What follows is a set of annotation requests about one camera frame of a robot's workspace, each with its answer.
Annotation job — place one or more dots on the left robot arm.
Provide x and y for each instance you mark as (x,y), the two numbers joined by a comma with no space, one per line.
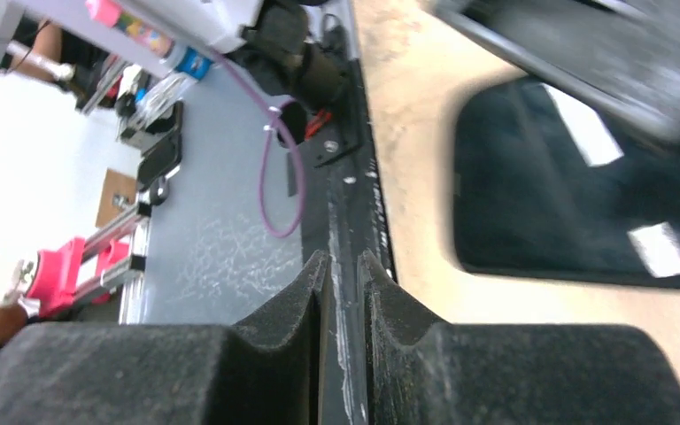
(275,29)

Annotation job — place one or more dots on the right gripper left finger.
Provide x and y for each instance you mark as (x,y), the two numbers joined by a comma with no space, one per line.
(263,369)

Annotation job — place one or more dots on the pink clamp on rail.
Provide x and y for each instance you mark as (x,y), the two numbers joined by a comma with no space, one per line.
(57,273)

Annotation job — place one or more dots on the black phone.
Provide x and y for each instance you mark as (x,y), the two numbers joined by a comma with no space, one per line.
(545,187)

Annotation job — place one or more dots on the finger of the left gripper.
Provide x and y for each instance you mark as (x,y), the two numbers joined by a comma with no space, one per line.
(619,57)

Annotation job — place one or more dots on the pink capped bottle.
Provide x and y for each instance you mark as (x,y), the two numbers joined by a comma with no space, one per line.
(176,56)

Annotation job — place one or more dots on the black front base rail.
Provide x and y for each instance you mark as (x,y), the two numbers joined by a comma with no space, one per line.
(344,216)

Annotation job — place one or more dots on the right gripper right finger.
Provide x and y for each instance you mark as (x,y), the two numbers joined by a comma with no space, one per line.
(425,370)

